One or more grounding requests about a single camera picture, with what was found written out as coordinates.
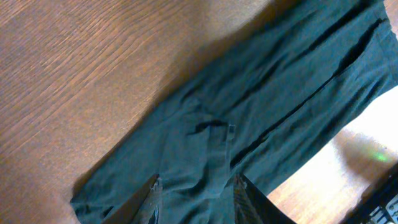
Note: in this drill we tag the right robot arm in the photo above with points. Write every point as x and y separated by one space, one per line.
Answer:
378 205

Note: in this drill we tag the black Nike t-shirt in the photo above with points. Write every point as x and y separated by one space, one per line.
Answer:
263 109

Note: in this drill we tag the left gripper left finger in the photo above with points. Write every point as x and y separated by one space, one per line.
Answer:
142 208

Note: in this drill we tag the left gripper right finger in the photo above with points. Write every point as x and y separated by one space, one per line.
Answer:
251 206

